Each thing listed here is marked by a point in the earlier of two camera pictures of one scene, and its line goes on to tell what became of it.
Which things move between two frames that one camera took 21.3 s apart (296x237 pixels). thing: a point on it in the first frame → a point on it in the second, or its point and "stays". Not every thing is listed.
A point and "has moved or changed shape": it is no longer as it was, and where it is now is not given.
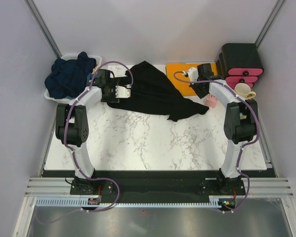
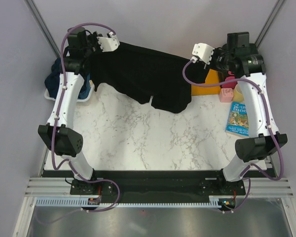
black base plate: x=152 y=186 stays
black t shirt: x=152 y=92 has moved or changed shape
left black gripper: x=111 y=99 → x=93 y=38
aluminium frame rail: x=258 y=186 stays
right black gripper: x=201 y=95 → x=216 y=52
